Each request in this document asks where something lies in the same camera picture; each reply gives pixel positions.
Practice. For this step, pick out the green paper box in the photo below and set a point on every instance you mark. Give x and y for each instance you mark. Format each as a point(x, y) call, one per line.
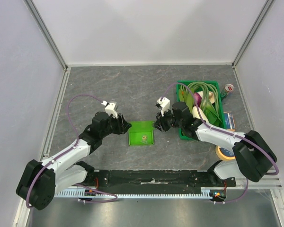
point(141, 133)

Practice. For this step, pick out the white radish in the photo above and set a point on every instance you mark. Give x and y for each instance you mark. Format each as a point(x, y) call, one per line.
point(198, 113)

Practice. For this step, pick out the light blue cable duct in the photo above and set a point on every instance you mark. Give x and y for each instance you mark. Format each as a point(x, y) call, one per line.
point(79, 192)

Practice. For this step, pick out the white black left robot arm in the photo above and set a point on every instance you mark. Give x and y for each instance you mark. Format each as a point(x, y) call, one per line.
point(41, 180)

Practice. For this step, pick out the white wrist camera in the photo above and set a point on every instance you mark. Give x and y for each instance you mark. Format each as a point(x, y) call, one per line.
point(163, 104)
point(110, 108)

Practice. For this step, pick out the yellow masking tape roll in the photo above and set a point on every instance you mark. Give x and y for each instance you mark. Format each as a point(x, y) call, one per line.
point(224, 154)

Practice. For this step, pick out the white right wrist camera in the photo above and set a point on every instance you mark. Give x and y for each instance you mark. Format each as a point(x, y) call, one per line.
point(163, 104)

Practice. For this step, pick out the green red drink can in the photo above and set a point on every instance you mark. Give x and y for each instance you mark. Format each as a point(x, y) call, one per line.
point(227, 89)

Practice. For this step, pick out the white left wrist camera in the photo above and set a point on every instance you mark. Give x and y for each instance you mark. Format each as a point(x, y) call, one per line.
point(110, 108)

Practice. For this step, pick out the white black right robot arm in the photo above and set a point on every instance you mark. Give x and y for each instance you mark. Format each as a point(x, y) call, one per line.
point(253, 157)

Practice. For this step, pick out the green long beans bundle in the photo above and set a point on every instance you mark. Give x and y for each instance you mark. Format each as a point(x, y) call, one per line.
point(204, 98)

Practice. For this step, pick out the purple onion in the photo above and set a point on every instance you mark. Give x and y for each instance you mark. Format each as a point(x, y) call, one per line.
point(197, 99)

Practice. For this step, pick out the blue small box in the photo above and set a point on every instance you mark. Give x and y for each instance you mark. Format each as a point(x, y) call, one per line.
point(229, 121)

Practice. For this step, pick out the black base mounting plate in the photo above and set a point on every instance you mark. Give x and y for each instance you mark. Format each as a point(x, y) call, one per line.
point(154, 181)

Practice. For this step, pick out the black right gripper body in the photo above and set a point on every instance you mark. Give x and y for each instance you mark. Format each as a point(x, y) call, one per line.
point(163, 122)

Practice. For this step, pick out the green plastic crate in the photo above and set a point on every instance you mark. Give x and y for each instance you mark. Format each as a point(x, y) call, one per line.
point(213, 112)

